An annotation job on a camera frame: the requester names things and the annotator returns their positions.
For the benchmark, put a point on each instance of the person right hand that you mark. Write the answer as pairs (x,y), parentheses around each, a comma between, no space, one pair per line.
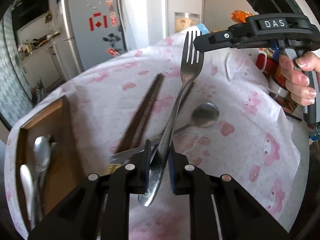
(297,83)

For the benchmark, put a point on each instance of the pink floral tablecloth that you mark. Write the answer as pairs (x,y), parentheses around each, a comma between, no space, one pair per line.
(252,140)

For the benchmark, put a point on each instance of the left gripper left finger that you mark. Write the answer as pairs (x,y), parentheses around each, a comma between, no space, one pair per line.
(131,178)

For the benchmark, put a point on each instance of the patterned sliding door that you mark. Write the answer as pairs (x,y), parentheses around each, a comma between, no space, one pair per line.
(15,91)

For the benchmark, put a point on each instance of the silver refrigerator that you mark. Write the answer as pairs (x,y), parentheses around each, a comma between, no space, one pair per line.
(94,30)

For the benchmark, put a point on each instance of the red white mug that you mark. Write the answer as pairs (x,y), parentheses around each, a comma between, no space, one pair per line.
(272,71)

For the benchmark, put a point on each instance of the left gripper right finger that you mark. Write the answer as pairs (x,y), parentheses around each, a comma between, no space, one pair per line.
(203,190)

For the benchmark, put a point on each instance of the white kitchen cabinet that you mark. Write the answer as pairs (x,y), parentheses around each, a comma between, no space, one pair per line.
(41,60)

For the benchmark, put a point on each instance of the brown wooden tray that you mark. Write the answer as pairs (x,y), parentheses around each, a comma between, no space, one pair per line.
(63,172)

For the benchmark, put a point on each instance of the metal spoon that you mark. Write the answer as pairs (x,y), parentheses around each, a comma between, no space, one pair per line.
(42,156)
(203,116)

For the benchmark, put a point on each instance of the clear food jar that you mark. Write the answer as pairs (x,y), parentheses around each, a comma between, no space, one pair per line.
(184,20)

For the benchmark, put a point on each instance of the orange snack wrapper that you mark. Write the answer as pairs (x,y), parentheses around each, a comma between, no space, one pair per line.
(240,16)

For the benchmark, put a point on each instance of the metal utensil handle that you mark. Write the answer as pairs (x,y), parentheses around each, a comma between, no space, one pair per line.
(29,192)

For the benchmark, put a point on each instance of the metal fork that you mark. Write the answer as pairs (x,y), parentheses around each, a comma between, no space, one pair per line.
(191,66)

